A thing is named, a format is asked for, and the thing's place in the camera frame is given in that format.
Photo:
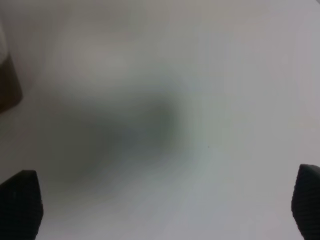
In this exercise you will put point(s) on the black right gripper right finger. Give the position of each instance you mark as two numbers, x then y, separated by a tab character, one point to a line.
305	203

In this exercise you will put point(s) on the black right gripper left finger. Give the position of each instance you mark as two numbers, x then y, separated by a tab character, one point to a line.
21	206

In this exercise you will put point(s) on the clear plastic drink bottle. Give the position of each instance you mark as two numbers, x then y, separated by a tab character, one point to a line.
11	93

